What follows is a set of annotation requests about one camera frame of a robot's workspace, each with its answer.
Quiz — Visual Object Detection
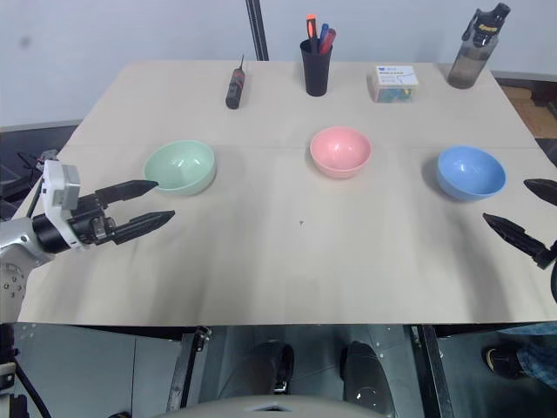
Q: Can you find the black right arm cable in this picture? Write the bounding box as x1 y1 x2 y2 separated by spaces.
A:
548 237 557 306

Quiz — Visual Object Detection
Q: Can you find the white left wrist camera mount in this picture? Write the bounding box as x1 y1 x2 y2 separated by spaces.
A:
37 159 85 251

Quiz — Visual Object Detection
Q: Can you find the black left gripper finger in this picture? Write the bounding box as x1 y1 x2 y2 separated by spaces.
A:
109 210 177 246
94 179 158 206

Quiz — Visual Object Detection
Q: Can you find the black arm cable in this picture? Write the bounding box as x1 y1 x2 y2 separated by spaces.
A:
8 324 51 418
548 237 557 306

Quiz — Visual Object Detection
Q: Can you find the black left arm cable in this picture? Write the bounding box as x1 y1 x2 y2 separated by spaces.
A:
8 324 51 418

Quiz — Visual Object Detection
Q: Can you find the black pen cup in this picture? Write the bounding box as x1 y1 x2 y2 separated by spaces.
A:
299 38 334 97

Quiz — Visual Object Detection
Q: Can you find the black metal pole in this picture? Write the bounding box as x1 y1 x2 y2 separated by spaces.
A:
245 0 271 62

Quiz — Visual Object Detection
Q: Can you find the bystander's blue jeans leg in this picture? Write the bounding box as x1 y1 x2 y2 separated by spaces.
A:
500 322 557 391

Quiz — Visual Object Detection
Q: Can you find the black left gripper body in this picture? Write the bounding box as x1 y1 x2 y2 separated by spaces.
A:
67 194 119 248

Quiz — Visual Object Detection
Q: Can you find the red marker pen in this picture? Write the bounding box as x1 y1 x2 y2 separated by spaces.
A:
319 28 338 56

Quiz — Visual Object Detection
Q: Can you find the green bowl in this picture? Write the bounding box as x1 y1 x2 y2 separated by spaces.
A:
143 139 218 197

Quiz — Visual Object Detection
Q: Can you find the blue bowl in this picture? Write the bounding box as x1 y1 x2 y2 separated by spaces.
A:
436 145 507 202

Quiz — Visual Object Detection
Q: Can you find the dark smoky water bottle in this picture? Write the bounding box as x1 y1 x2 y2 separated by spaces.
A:
447 3 511 90

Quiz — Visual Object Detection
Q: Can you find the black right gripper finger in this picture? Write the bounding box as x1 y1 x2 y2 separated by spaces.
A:
482 212 557 271
523 178 557 204

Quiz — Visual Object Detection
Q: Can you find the clear box of pins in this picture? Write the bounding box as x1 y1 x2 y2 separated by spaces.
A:
368 64 420 105

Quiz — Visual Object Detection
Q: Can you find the black right robot foot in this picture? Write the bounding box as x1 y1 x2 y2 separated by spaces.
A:
339 340 396 415

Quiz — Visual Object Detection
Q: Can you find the bystander's dark shoe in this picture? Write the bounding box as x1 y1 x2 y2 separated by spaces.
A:
482 346 530 379

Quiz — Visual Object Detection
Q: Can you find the pink bowl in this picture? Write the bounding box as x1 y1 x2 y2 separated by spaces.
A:
309 125 372 179

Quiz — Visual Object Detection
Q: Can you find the black table frame leg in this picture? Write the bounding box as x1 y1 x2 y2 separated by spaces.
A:
164 325 213 414
415 324 456 418

